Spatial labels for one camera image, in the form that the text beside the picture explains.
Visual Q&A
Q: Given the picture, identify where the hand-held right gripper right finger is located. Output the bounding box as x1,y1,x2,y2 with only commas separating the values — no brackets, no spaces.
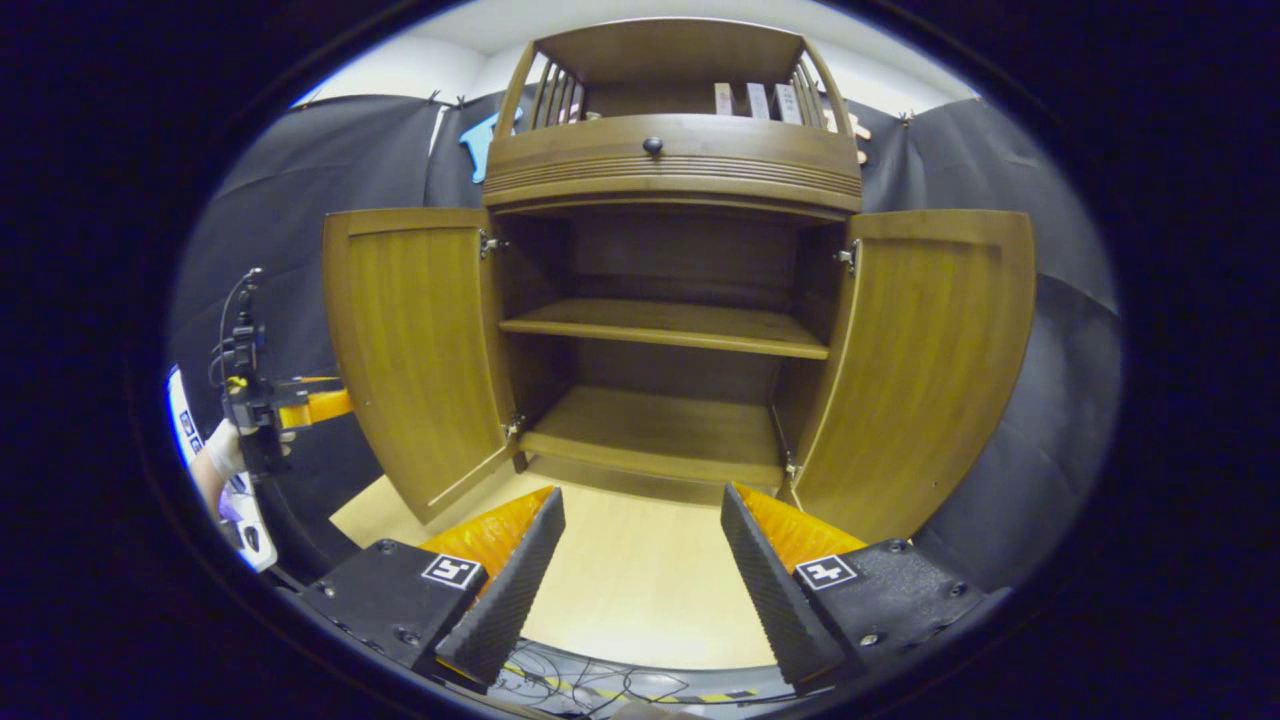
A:
720,482,1011,698

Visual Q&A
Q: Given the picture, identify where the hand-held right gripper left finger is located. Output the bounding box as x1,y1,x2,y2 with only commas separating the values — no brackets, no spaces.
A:
290,487,567,699

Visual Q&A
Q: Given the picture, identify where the wooden shoe cabinet door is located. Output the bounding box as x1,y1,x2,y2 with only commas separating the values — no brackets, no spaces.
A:
322,207,521,525
790,208,1037,546

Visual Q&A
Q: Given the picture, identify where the wooden double-door shoe cabinet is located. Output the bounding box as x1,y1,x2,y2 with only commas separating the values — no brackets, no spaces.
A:
480,17,866,506

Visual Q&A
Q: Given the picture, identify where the wooden cabinet shelf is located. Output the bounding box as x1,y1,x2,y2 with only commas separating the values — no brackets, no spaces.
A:
498,297,831,361

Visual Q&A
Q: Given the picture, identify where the wooden cabinet drawer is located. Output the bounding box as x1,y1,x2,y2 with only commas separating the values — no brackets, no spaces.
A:
483,113,863,213

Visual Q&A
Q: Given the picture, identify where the person's white printed clothing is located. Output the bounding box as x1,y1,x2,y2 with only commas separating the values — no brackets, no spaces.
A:
165,365,279,573

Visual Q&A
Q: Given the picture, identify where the black backdrop cloth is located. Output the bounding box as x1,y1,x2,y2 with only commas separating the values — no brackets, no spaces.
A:
170,93,1121,591

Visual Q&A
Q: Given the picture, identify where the tangle of black cables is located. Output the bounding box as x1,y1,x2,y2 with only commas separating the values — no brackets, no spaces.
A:
495,655,761,716

